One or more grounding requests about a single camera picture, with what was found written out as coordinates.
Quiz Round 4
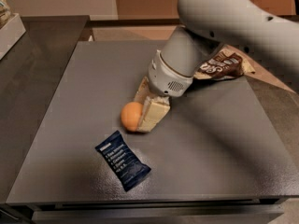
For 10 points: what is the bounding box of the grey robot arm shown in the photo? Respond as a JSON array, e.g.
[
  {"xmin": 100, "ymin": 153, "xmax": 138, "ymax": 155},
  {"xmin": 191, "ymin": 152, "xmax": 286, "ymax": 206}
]
[{"xmin": 135, "ymin": 0, "xmax": 299, "ymax": 133}]

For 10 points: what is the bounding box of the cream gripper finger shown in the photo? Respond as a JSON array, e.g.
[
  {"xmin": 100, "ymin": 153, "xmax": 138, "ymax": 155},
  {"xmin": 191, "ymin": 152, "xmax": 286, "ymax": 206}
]
[
  {"xmin": 134, "ymin": 77, "xmax": 150, "ymax": 103},
  {"xmin": 136, "ymin": 95, "xmax": 170, "ymax": 133}
]

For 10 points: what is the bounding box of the brown white snack bag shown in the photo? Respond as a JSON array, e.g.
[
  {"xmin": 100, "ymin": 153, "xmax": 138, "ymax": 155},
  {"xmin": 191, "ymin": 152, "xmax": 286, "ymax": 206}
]
[{"xmin": 193, "ymin": 48, "xmax": 255, "ymax": 81}]

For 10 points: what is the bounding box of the dark side counter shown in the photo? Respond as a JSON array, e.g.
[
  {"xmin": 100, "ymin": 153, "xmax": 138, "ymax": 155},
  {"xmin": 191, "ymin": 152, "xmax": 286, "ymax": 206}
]
[{"xmin": 0, "ymin": 15, "xmax": 89, "ymax": 204}]

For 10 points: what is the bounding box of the white box on counter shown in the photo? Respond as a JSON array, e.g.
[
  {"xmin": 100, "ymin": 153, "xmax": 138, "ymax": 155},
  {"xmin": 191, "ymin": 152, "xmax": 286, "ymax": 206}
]
[{"xmin": 0, "ymin": 13, "xmax": 26, "ymax": 60}]

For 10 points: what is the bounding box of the blue rxbar wrapper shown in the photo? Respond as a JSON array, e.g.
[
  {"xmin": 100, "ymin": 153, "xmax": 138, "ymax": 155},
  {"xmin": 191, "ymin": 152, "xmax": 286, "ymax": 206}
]
[{"xmin": 95, "ymin": 131, "xmax": 151, "ymax": 191}]

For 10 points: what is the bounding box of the orange fruit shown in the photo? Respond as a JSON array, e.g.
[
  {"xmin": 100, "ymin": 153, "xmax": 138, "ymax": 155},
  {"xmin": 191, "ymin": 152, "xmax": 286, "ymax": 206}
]
[{"xmin": 121, "ymin": 102, "xmax": 143, "ymax": 132}]

